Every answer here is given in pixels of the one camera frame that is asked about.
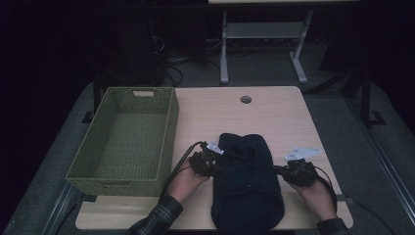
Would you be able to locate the black metal stand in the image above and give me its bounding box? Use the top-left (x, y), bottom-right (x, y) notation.
top-left (341, 63), bottom-right (388, 129)
top-left (80, 72), bottom-right (103, 124)

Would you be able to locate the person's right hand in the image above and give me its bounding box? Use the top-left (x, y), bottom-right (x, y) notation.
top-left (288, 177), bottom-right (338, 222)

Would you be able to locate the green woven basket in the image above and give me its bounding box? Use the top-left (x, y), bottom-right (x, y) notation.
top-left (65, 86), bottom-right (180, 198)

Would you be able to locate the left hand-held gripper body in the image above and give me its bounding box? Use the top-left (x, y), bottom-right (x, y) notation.
top-left (189, 140), bottom-right (225, 177)

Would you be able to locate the black floor cable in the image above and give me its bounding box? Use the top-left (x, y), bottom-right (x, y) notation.
top-left (345, 195), bottom-right (390, 235)

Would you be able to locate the person's left hand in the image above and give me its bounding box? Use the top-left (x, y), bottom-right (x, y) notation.
top-left (167, 165), bottom-right (210, 206)

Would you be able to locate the tangle of floor cables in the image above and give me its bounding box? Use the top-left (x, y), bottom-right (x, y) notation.
top-left (148, 33), bottom-right (223, 88)

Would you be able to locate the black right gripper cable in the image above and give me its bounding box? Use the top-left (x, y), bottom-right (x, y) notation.
top-left (306, 164), bottom-right (338, 213)

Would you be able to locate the aluminium floor rail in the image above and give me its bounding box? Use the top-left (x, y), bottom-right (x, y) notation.
top-left (41, 181), bottom-right (81, 235)
top-left (345, 96), bottom-right (415, 227)

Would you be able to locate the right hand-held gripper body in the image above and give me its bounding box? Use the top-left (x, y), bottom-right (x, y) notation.
top-left (282, 146), bottom-right (323, 188)

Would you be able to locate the dark navy garment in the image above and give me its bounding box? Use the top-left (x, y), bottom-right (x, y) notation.
top-left (210, 132), bottom-right (286, 235)

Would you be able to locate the white metal desk frame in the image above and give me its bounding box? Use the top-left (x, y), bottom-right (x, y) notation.
top-left (219, 9), bottom-right (314, 86)

